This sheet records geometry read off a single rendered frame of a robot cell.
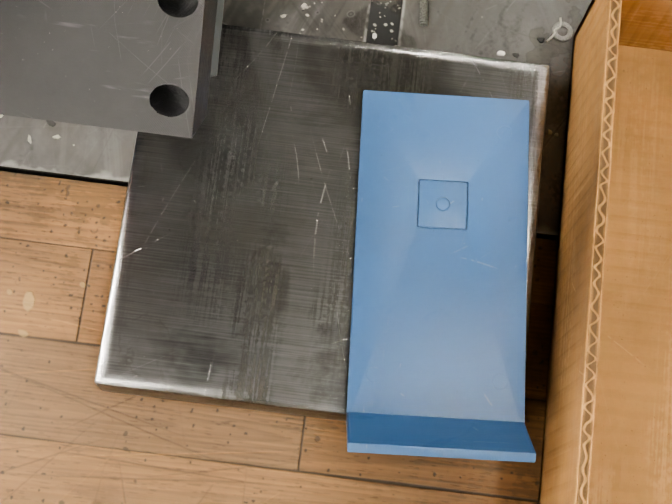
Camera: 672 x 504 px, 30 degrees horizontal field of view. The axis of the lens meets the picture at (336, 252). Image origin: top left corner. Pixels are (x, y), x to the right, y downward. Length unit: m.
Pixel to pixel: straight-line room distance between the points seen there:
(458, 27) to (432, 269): 0.12
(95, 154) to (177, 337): 0.09
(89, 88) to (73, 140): 0.23
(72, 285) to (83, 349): 0.03
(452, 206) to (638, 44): 0.12
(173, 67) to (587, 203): 0.22
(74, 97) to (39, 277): 0.22
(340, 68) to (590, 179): 0.12
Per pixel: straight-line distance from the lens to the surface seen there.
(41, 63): 0.32
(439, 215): 0.52
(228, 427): 0.52
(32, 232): 0.55
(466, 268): 0.51
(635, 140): 0.56
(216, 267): 0.51
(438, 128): 0.53
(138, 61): 0.32
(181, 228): 0.52
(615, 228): 0.55
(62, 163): 0.55
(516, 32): 0.58
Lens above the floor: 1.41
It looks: 75 degrees down
